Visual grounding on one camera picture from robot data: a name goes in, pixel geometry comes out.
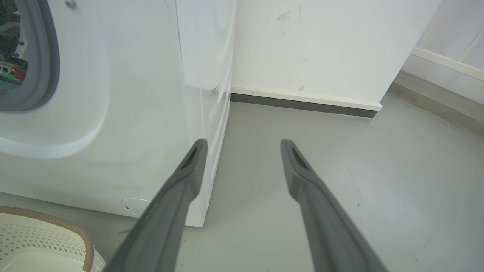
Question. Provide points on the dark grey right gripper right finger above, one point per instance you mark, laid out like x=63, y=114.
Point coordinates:
x=325, y=223

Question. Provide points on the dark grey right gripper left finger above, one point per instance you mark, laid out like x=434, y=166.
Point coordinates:
x=162, y=223

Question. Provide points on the white perforated laundry basket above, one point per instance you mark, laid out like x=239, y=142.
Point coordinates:
x=41, y=241

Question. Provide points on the white washing machine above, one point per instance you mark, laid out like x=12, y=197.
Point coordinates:
x=124, y=105

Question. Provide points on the white and grey baseboard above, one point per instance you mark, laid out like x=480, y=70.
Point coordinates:
x=306, y=102

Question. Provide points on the grey rubber door seal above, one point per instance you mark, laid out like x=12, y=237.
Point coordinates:
x=39, y=64

